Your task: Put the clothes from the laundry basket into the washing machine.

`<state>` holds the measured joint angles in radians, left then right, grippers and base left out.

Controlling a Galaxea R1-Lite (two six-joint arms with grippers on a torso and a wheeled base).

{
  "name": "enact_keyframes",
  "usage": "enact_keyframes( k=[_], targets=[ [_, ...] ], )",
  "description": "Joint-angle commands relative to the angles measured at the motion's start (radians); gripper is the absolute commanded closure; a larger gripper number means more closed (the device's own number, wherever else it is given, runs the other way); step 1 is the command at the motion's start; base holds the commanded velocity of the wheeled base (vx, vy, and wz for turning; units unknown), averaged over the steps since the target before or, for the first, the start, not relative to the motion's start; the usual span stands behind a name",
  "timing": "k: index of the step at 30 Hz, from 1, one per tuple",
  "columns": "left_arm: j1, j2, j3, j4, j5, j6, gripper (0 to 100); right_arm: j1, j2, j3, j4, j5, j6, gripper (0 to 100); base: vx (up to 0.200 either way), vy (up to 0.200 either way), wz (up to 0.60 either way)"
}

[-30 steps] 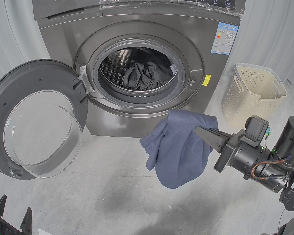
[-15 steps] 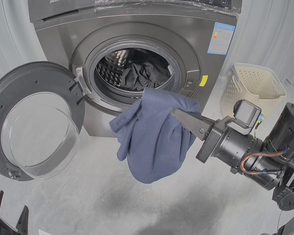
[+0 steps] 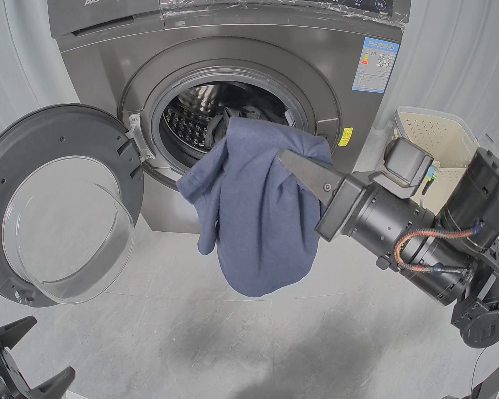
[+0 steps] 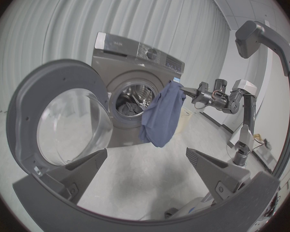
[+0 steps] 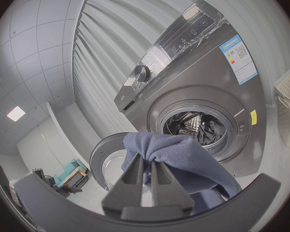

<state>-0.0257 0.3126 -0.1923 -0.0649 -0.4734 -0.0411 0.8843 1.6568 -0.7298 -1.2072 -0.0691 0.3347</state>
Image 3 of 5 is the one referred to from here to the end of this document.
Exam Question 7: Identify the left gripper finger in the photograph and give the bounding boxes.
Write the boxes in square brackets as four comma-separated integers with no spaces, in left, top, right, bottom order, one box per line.
[0,316,38,351]
[28,366,77,399]

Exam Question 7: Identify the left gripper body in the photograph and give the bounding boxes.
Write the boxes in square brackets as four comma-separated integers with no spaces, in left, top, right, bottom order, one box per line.
[0,331,35,399]

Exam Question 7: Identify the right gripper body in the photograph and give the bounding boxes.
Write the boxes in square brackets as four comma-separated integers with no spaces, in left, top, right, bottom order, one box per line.
[315,174,479,307]

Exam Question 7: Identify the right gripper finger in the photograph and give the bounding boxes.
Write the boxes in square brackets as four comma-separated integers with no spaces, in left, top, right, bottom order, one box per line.
[277,148,350,205]

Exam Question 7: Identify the blue garment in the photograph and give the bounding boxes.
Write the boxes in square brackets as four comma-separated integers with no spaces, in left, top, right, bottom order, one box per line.
[176,117,333,298]

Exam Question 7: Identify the heap of dark clothes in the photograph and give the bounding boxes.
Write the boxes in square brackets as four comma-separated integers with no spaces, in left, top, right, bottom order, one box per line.
[206,105,292,149]

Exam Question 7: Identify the cream laundry basket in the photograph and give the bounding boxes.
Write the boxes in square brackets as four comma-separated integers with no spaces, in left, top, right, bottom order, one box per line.
[393,106,479,220]

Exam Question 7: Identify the grey washing machine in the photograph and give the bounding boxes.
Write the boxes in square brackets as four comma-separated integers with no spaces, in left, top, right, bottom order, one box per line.
[47,0,415,234]

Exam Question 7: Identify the washing machine door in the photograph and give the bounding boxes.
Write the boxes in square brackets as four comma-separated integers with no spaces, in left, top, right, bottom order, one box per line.
[0,103,157,309]

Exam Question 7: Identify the white curtain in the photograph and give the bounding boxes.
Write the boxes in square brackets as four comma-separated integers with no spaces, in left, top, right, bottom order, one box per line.
[382,0,499,150]
[0,0,82,141]

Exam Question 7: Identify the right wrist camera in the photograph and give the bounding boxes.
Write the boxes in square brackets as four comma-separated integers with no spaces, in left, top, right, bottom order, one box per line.
[368,136,436,201]

